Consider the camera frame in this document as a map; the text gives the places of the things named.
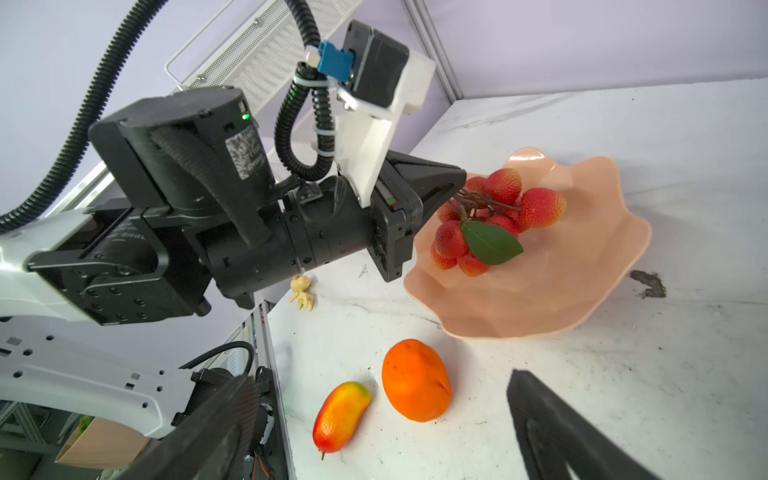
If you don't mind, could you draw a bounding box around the black corrugated cable left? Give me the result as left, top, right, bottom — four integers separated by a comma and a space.
0, 0, 336, 235

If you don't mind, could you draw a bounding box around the red yellow mango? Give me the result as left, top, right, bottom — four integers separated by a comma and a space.
312, 381, 372, 458

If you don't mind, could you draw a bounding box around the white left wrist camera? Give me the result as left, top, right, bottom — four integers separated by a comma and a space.
318, 20, 436, 208

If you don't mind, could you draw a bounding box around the peach wavy fruit bowl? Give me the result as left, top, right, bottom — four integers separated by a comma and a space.
404, 148, 652, 339

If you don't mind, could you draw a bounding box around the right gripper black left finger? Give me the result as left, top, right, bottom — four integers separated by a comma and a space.
119, 376, 258, 480

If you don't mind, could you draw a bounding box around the red lychee bunch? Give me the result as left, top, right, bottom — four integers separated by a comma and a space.
430, 168, 567, 277

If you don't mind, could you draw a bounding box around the white perforated metal shelf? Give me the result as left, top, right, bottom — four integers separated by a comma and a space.
164, 0, 367, 115

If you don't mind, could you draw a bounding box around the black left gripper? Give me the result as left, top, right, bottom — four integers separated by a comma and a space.
281, 150, 467, 282

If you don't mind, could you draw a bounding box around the orange fake fruit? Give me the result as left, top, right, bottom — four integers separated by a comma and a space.
381, 339, 453, 423

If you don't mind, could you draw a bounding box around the small yellow toy figure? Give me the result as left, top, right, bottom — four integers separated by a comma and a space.
290, 275, 314, 312

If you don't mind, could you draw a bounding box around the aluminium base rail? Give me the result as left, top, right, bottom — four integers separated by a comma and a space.
227, 300, 295, 479

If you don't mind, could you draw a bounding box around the cardboard box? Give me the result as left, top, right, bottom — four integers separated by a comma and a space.
55, 416, 150, 470

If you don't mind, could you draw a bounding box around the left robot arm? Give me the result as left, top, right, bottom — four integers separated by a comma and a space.
1, 86, 466, 438

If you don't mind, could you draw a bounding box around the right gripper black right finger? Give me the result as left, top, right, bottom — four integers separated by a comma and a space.
507, 370, 656, 479

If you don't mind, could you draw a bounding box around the aluminium frame post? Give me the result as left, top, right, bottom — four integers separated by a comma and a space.
402, 0, 464, 104

